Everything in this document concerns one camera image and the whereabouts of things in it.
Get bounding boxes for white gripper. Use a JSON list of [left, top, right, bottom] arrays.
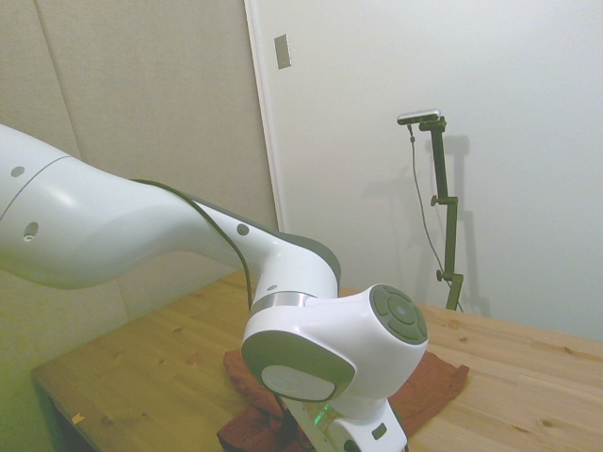
[[285, 398, 332, 452]]

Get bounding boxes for rust red shorts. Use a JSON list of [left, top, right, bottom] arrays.
[[216, 350, 471, 452]]

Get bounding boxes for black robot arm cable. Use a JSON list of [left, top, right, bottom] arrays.
[[129, 177, 310, 452]]

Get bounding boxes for white door frame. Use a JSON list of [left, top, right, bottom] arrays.
[[242, 0, 296, 236]]

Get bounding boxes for silver camera bar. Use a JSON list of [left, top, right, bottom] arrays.
[[397, 107, 444, 126]]

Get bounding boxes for grey wall plate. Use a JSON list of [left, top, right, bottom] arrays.
[[273, 33, 294, 71]]

